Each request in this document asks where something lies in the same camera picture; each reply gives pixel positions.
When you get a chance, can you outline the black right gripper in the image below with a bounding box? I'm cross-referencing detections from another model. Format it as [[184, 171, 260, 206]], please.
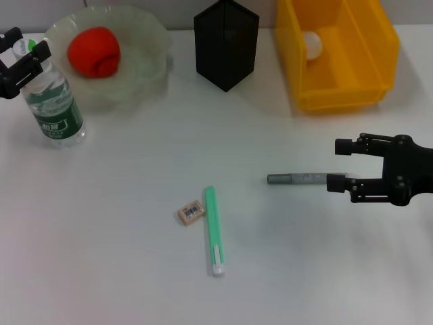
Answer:
[[325, 133, 433, 207]]

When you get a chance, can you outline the orange toy fruit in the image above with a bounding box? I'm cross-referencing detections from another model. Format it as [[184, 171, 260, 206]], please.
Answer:
[[66, 26, 122, 79]]

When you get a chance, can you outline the clear green-label water bottle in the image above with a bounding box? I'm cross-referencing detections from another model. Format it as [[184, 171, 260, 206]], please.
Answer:
[[12, 37, 87, 150]]

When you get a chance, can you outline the white paper ball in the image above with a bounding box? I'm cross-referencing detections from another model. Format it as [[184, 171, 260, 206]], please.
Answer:
[[302, 30, 325, 62]]

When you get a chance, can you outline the green pen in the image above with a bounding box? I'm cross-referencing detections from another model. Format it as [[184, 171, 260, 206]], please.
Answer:
[[203, 186, 227, 278]]

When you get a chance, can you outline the beige eraser with barcode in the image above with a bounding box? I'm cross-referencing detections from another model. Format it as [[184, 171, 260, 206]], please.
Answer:
[[177, 200, 207, 228]]

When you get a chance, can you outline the grey glitter pen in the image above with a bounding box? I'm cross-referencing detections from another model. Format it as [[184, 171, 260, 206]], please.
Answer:
[[267, 172, 346, 187]]

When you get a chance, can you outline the pale green glass fruit plate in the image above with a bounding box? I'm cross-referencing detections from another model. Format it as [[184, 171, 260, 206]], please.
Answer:
[[43, 4, 174, 112]]

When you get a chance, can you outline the black mesh pen holder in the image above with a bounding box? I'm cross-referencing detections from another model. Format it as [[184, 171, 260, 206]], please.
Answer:
[[193, 0, 260, 93]]

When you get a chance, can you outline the yellow plastic bin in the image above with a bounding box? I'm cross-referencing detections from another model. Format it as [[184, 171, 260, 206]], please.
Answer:
[[274, 0, 401, 114]]

